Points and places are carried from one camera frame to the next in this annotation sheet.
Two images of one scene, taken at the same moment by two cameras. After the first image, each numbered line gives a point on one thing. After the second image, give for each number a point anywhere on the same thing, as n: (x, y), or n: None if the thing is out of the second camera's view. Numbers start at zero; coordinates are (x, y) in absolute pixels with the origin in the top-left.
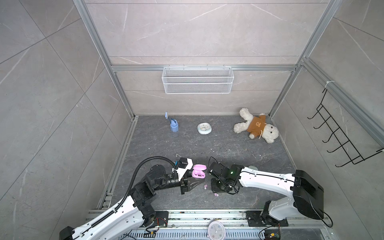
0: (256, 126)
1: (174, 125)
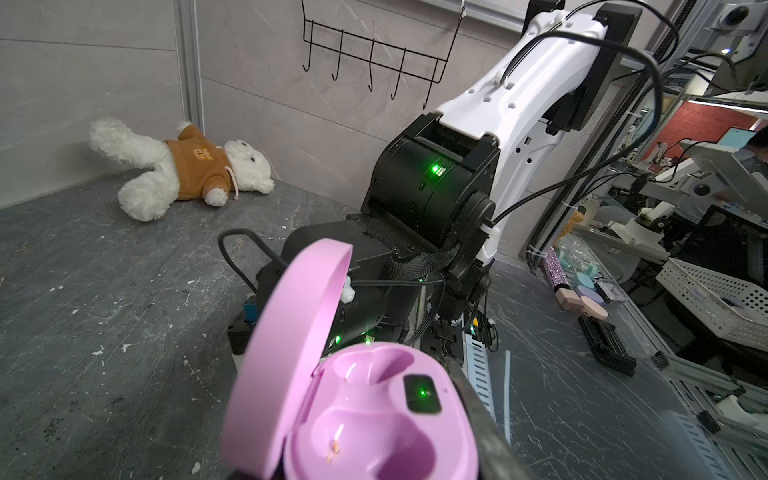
0: (188, 167)
1: None
